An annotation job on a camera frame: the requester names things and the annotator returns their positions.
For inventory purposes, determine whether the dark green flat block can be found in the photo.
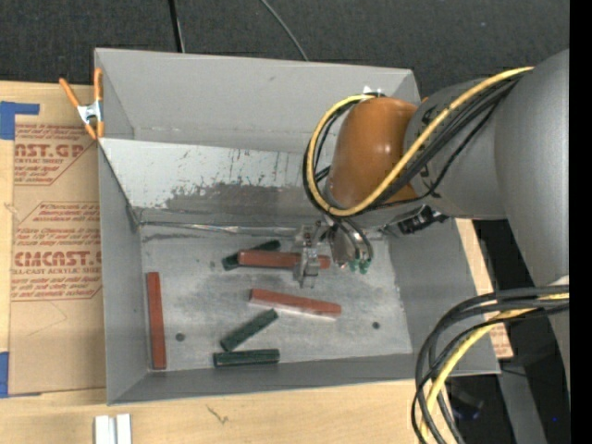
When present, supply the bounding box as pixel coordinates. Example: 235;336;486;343
220;240;282;272
218;307;280;353
212;348;282;369

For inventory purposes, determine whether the grey metal bin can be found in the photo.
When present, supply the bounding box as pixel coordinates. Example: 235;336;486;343
93;47;502;406

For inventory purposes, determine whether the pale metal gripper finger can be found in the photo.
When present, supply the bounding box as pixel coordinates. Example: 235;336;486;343
304;238;322;290
293;236;310;287

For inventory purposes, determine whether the black cylinder on white bracket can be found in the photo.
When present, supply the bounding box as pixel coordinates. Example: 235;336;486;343
379;204;449;241

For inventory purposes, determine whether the brown cardboard board, red print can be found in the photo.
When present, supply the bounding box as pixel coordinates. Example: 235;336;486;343
0;80;515;400

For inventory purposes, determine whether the red-brown flat block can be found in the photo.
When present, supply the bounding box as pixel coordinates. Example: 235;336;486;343
144;271;168;371
247;287;343;322
237;250;333;271

